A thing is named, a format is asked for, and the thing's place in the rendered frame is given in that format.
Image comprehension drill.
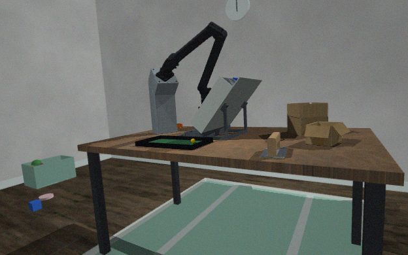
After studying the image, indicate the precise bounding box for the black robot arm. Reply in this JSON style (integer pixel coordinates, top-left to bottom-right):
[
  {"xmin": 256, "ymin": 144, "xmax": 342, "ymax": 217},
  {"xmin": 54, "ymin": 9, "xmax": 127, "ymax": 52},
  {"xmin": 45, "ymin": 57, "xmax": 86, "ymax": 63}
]
[{"xmin": 156, "ymin": 22, "xmax": 228, "ymax": 101}]

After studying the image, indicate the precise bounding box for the grey bank of square funnels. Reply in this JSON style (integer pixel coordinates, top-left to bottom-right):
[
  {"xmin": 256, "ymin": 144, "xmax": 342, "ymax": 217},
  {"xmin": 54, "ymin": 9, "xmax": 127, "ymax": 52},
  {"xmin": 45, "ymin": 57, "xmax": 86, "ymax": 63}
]
[{"xmin": 177, "ymin": 76, "xmax": 262, "ymax": 137}]

